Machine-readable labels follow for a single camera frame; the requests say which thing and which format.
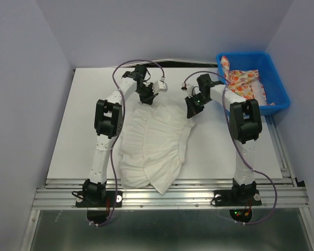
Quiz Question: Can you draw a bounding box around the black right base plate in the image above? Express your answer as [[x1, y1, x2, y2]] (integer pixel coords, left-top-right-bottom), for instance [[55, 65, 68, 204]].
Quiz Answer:
[[210, 189, 262, 207]]

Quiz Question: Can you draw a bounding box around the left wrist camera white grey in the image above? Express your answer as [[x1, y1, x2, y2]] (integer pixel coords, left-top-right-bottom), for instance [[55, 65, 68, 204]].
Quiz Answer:
[[152, 81, 168, 94]]

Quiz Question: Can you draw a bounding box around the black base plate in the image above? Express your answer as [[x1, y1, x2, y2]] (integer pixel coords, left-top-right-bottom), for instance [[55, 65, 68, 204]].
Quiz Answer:
[[210, 189, 262, 207], [72, 190, 123, 208]]

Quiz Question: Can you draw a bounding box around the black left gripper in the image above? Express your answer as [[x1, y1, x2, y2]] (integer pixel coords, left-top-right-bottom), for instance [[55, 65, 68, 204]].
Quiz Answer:
[[134, 82, 158, 105]]

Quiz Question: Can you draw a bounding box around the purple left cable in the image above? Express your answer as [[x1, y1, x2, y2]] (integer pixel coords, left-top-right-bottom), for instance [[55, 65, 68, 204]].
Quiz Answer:
[[88, 59, 166, 227]]

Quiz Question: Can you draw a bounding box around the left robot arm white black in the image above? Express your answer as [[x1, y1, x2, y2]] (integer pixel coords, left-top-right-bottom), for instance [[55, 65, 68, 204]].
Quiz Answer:
[[81, 64, 158, 206]]

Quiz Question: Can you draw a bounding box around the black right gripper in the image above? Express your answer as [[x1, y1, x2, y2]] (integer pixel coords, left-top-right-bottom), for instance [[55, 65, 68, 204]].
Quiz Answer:
[[185, 93, 211, 118]]

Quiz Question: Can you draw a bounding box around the white ruffled skirt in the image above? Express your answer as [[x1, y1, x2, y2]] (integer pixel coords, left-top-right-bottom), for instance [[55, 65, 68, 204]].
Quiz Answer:
[[119, 99, 195, 195]]

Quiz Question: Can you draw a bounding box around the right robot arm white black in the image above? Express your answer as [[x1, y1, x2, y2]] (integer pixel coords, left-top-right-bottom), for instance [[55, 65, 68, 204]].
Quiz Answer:
[[181, 71, 262, 207]]

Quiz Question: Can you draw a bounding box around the orange floral patterned skirt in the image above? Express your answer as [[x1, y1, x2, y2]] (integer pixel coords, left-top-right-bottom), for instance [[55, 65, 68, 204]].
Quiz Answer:
[[220, 55, 275, 106]]

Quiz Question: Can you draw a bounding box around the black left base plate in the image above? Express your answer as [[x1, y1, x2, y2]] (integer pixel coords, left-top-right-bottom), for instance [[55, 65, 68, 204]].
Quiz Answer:
[[72, 190, 123, 208]]

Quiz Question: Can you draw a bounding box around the aluminium rail frame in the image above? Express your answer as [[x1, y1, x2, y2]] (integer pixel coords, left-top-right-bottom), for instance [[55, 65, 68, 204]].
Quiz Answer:
[[21, 117, 314, 250]]

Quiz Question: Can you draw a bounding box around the blue plastic bin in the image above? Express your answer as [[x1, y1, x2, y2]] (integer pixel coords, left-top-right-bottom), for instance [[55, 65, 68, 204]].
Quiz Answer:
[[216, 51, 290, 116]]

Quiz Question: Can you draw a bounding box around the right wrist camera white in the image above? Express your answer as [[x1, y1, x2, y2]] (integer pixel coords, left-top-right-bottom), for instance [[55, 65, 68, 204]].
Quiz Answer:
[[181, 82, 196, 98]]

